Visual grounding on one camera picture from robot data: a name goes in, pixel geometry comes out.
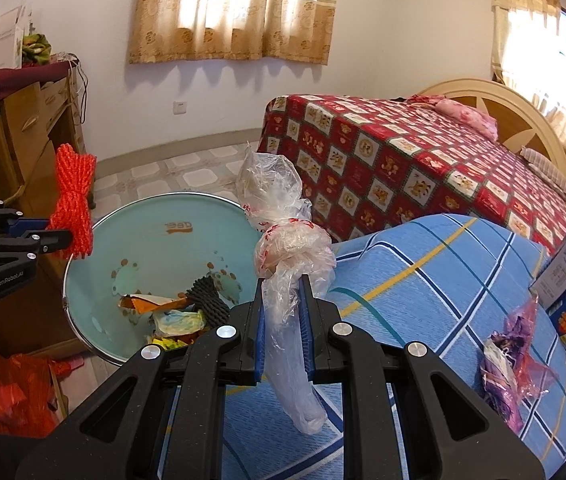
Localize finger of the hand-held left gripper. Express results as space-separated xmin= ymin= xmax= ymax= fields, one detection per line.
xmin=0 ymin=230 xmax=74 ymax=263
xmin=0 ymin=194 xmax=51 ymax=235

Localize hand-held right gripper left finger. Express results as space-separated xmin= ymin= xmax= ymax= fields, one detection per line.
xmin=15 ymin=276 xmax=266 ymax=480

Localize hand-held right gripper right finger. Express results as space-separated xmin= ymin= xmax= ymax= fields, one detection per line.
xmin=299 ymin=276 xmax=546 ymax=480

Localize red mesh net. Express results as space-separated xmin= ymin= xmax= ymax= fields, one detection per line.
xmin=47 ymin=143 xmax=98 ymax=261

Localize clear plastic bag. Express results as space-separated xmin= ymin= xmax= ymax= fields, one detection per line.
xmin=236 ymin=141 xmax=336 ymax=435

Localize pale snack wrapper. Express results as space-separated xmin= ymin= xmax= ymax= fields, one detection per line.
xmin=155 ymin=309 xmax=207 ymax=337

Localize yellow green snack wrapper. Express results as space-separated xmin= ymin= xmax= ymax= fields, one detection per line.
xmin=147 ymin=335 xmax=190 ymax=355

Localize light blue enamel basin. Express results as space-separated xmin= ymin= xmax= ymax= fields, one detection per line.
xmin=63 ymin=191 xmax=264 ymax=365

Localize wooden cabinet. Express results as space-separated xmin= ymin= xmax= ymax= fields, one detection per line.
xmin=0 ymin=62 xmax=94 ymax=358

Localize red plastic bag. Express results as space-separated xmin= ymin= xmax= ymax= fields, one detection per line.
xmin=0 ymin=331 xmax=64 ymax=439

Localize red orange snack wrapper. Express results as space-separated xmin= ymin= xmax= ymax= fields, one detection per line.
xmin=119 ymin=294 xmax=190 ymax=318

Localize dark red cloth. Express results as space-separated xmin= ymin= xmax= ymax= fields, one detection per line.
xmin=0 ymin=61 xmax=72 ymax=97

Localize green orange cloth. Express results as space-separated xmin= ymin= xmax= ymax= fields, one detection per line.
xmin=20 ymin=33 xmax=53 ymax=67

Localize white paper card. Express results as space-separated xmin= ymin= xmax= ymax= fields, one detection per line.
xmin=0 ymin=6 xmax=32 ymax=72

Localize red checked bedspread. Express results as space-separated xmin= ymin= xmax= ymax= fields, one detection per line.
xmin=257 ymin=94 xmax=566 ymax=257

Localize purple plastic wrapper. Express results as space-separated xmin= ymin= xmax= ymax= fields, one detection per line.
xmin=480 ymin=296 xmax=561 ymax=433

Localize wide beige patterned curtain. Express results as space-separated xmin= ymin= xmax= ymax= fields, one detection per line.
xmin=129 ymin=0 xmax=338 ymax=66

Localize white cardboard box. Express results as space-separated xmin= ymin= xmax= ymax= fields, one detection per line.
xmin=529 ymin=223 xmax=566 ymax=309

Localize pink pillow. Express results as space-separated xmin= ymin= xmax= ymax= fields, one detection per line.
xmin=407 ymin=94 xmax=498 ymax=142

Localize striped pillow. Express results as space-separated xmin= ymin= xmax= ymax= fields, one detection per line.
xmin=520 ymin=146 xmax=566 ymax=202

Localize cream wooden headboard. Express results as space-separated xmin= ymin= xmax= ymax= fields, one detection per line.
xmin=415 ymin=78 xmax=566 ymax=182

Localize narrow beige patterned curtain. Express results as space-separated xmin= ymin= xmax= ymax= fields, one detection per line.
xmin=492 ymin=0 xmax=566 ymax=206

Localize tangled cables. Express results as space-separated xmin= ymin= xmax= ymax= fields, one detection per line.
xmin=60 ymin=51 xmax=90 ymax=126

